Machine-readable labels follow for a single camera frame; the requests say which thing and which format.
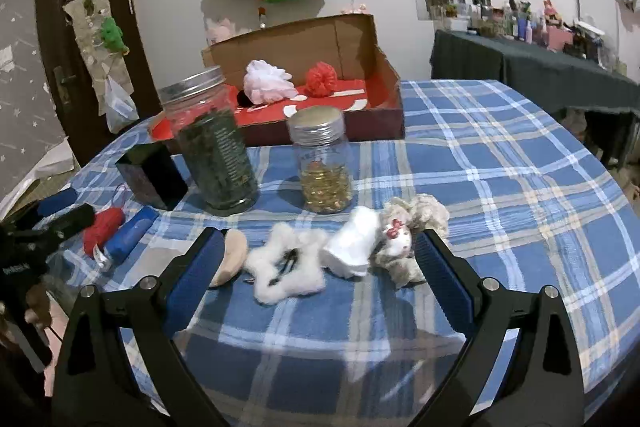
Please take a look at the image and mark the large glass jar dark leaves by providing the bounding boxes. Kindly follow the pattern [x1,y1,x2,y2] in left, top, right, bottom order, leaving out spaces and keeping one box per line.
[158,66,261,215]

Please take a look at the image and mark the clear plastic bag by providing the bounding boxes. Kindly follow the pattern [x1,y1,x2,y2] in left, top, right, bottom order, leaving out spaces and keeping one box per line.
[103,77,140,134]

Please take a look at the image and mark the blue cloth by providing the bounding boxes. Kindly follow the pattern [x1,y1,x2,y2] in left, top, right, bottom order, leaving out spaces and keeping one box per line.
[107,206,157,264]

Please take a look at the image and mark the pink plush toy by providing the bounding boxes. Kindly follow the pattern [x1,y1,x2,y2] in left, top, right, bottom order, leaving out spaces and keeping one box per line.
[204,16,251,45]

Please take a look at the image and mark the small glass jar gold contents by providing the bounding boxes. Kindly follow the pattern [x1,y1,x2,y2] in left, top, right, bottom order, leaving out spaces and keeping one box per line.
[286,108,355,214]

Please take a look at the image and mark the red mesh bath pouf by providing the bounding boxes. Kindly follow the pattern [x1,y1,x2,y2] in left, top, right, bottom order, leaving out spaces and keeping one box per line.
[305,62,337,98]

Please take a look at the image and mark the white fluffy star hair clip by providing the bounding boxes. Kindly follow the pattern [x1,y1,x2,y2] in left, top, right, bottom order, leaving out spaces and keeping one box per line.
[243,223,330,305]

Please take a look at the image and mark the beige door hanging organiser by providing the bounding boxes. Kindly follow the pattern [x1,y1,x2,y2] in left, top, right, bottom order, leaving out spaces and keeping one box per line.
[62,0,138,118]

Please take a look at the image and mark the green plush toy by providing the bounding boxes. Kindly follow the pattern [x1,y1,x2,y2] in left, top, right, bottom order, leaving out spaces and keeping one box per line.
[100,17,130,55]

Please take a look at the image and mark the white mesh bath pouf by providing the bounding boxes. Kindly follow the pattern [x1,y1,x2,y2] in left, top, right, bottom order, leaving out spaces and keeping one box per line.
[243,60,300,105]

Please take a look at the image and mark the person's left hand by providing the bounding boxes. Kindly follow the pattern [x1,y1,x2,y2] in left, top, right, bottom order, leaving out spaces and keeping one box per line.
[22,279,53,333]

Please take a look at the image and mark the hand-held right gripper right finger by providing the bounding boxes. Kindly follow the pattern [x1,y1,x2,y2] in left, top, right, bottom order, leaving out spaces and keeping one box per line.
[415,228,586,427]

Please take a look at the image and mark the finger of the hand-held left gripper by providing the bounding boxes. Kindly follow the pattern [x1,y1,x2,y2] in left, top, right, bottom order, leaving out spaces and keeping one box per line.
[35,189,78,218]
[47,203,97,242]

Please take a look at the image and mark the cream scrunchie with cat charm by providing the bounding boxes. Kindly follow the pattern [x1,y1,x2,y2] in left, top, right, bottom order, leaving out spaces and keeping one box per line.
[370,193,449,290]

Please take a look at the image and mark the cardboard box red inside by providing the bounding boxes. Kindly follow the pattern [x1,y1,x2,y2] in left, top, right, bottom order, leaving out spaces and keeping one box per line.
[201,13,405,146]

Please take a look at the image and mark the red knitted cloth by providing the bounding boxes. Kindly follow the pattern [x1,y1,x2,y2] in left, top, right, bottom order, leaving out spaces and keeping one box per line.
[81,207,126,264]

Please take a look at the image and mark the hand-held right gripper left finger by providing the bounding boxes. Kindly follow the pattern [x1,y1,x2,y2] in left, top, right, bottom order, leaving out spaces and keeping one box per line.
[52,227,226,427]

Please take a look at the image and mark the beige powder puff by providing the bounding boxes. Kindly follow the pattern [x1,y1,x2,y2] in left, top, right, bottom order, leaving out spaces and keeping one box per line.
[207,228,249,289]

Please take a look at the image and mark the black square box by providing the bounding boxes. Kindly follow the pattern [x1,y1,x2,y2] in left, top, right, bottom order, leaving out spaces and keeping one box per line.
[115,141,190,211]

